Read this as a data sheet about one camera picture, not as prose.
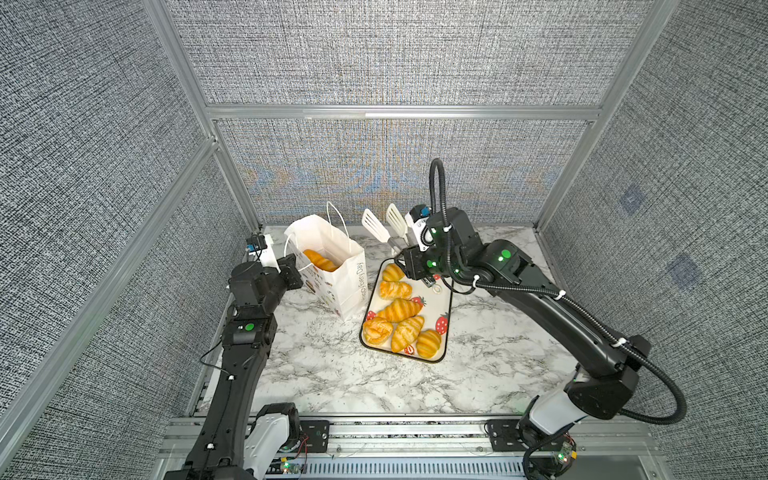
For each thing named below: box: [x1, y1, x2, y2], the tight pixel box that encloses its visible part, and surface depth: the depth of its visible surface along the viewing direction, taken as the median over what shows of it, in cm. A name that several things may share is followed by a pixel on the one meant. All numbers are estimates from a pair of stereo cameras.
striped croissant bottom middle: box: [391, 316, 425, 353], surface depth 88 cm
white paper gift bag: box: [284, 201, 368, 321], surface depth 86 cm
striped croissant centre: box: [377, 298, 423, 323], surface depth 94 cm
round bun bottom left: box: [363, 317, 393, 345], surface depth 89 cm
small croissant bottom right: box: [416, 329, 442, 358], surface depth 87 cm
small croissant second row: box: [379, 281, 413, 300], surface depth 98 cm
